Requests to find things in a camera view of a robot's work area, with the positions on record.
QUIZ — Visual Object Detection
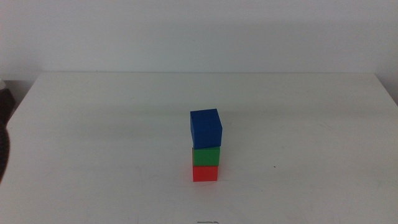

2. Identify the blue cube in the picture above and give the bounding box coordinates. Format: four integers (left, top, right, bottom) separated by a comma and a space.
190, 108, 223, 150

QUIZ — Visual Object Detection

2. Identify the green cube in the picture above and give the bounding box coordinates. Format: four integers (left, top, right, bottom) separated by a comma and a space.
192, 146, 221, 167

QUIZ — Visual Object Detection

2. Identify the red cube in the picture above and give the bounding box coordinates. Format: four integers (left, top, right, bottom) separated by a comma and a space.
192, 165, 219, 183

